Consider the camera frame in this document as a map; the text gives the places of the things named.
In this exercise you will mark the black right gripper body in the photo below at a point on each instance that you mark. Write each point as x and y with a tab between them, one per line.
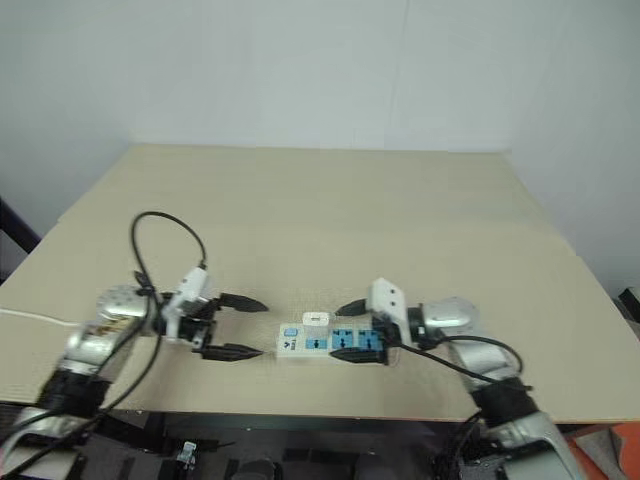
389	342

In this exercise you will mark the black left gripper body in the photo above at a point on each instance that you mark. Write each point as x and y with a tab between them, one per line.
196	327

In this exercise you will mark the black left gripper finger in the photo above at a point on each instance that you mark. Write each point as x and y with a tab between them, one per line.
245	303
230	353

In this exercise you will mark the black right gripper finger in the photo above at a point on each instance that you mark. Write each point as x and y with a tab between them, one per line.
354	308
357	356

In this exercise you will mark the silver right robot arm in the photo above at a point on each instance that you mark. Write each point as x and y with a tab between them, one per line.
455	312

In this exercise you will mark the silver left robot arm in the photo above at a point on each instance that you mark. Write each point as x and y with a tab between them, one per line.
120	302

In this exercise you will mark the white charger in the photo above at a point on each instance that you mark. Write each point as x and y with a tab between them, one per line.
316	325

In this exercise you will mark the white power strip blue sockets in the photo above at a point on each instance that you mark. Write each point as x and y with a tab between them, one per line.
292	345

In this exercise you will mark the black bar under table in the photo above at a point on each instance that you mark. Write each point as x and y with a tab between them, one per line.
300	430

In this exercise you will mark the small silver clip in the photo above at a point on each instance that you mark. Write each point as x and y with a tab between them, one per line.
187	452

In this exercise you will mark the dark rounded shape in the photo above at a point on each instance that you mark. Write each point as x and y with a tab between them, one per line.
255	470

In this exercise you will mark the grey cloth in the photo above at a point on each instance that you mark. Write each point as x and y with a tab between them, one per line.
597	445

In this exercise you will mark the black object at table side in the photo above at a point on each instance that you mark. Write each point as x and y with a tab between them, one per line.
631	302

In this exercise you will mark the orange object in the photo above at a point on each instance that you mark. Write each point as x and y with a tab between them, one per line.
625	450

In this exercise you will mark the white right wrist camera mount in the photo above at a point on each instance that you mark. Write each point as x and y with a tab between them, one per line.
390	300

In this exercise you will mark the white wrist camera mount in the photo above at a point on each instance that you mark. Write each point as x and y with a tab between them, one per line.
390	300
191	287

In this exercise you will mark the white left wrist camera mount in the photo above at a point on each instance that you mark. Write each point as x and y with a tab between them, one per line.
191	287

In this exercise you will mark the dark purple frame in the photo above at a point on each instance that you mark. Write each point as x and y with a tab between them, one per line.
17	225

